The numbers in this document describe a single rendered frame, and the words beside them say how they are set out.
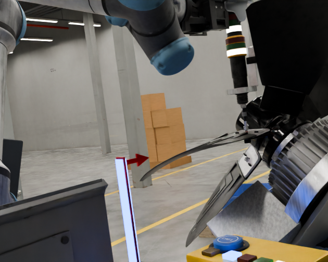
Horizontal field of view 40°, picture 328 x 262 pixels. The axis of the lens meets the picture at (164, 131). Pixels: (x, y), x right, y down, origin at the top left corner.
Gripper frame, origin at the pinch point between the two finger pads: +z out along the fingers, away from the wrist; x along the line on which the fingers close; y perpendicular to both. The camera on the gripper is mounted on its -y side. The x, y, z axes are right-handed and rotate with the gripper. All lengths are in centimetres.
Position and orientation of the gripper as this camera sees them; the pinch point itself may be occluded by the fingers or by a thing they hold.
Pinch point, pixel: (239, 1)
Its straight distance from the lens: 107.5
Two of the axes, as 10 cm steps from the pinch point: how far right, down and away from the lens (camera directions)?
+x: 6.3, -0.5, -7.7
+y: 1.4, 9.9, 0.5
